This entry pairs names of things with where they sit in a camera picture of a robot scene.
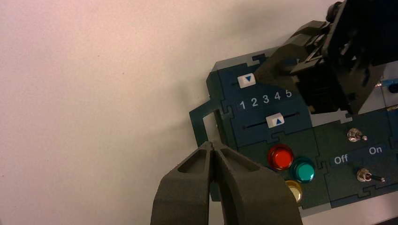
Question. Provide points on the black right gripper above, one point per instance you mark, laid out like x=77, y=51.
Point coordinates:
x=354, y=46

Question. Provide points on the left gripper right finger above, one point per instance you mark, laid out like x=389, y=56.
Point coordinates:
x=255, y=195

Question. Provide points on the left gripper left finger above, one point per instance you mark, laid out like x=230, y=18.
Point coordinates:
x=183, y=195

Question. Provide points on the white slider knob down arrow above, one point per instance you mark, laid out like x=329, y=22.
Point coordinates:
x=246, y=80

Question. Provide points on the white slider knob up arrow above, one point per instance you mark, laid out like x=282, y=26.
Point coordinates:
x=275, y=120

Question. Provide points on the yellow push button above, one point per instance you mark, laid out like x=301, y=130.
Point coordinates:
x=294, y=190

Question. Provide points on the red push button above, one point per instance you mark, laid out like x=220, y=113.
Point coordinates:
x=280, y=157

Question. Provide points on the green push button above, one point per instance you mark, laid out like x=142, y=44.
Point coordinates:
x=303, y=170

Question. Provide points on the blue grey puzzle task board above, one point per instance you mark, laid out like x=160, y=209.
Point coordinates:
x=335, y=146

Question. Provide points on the blue jack socket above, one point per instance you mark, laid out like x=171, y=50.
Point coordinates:
x=391, y=86

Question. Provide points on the metal toggle switch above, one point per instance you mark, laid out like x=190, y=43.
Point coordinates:
x=354, y=135
x=363, y=175

